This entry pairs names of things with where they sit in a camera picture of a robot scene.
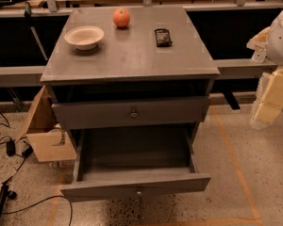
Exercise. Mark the orange round fruit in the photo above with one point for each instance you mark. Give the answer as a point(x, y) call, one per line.
point(121, 17)

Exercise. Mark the grey metal rail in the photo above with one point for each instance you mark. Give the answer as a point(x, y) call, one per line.
point(30, 76)

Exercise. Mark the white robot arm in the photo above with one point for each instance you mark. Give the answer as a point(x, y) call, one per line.
point(268, 45)

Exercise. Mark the black stand leg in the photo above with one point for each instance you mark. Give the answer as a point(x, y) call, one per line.
point(5, 193)

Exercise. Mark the white paper bowl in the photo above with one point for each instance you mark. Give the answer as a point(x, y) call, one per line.
point(84, 38)

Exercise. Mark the grey wooden drawer cabinet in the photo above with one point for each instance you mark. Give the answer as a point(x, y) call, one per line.
point(127, 64)

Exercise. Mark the closed upper grey drawer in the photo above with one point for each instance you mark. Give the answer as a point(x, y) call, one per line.
point(104, 114)

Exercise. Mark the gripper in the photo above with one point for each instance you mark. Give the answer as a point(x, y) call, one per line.
point(281, 41)

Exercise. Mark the black power adapter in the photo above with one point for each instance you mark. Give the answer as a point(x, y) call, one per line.
point(10, 148)

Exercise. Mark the open lower grey drawer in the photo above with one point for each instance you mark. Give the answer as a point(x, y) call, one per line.
point(130, 162)

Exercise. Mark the brown cardboard box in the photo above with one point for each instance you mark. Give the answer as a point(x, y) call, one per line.
point(46, 137)

